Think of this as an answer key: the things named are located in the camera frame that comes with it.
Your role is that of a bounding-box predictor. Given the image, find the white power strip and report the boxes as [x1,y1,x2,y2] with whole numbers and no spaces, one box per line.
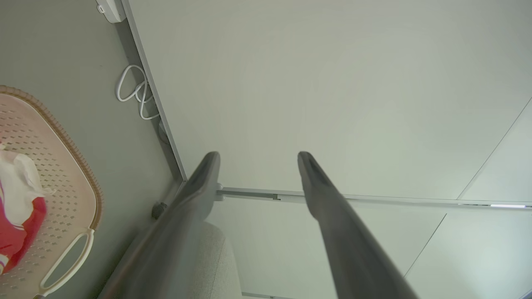
[96,0,126,24]

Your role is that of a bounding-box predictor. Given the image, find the white looped cable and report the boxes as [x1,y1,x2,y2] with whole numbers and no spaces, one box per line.
[116,64,162,121]

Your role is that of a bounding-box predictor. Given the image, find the grey fabric sofa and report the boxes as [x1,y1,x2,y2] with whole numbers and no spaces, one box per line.
[189,221,243,299]

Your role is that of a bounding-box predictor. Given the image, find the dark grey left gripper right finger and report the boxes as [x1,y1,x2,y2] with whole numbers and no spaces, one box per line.
[297,151,419,299]

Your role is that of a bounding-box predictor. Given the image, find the narrow white partition panel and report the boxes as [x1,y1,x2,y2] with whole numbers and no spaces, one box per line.
[208,193,532,299]

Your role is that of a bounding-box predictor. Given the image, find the red white striped jersey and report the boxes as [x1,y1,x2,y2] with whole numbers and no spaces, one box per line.
[0,141,55,275]

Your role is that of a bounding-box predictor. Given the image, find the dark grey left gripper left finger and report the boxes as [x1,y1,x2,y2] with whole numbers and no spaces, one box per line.
[98,151,221,299]

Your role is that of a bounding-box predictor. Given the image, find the large white partition panel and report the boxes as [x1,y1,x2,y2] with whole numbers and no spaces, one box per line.
[121,0,532,206]

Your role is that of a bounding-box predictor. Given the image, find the cream perforated laundry basket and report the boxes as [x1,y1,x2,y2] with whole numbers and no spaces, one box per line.
[0,85,104,299]

